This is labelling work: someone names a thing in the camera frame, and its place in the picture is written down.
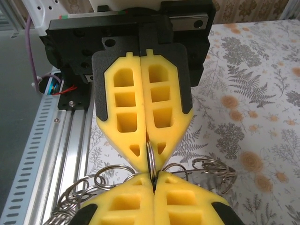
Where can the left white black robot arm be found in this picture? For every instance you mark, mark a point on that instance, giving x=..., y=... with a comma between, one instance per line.
x=39, y=11

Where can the small electronics board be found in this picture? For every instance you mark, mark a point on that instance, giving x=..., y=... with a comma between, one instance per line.
x=52, y=85

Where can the aluminium corner post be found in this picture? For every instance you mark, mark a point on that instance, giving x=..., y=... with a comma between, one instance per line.
x=291, y=9

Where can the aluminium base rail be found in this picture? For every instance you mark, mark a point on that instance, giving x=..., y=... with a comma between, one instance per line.
x=70, y=140

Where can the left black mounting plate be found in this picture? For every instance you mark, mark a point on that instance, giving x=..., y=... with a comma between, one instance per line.
x=79, y=103

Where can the floral patterned table cover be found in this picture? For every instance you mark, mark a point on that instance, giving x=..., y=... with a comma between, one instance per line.
x=257, y=70

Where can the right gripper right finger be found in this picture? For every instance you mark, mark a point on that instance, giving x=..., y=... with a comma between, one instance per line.
x=161, y=199

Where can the aluminium frame post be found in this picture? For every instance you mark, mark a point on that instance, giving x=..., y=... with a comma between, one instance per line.
x=11, y=16

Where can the metal hoop with split rings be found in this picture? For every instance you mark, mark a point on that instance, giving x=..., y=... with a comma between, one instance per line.
x=152, y=161

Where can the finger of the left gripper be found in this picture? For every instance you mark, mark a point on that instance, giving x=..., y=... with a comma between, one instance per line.
x=181, y=93
x=107, y=105

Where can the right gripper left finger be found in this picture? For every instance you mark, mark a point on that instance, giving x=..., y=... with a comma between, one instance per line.
x=145, y=199

